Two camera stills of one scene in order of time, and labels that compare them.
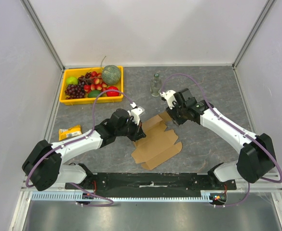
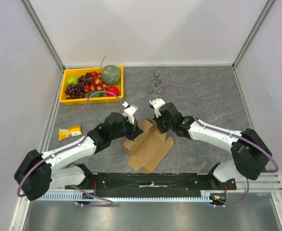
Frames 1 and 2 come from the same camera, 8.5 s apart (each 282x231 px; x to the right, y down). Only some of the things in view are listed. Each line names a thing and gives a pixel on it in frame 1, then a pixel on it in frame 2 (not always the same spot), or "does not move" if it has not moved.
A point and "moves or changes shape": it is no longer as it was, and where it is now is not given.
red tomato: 112,93 does not move
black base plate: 152,185 does not move
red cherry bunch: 97,84 does not move
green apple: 72,80 does not move
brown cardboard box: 157,144 moves or changes shape
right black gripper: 175,117 -> 160,124
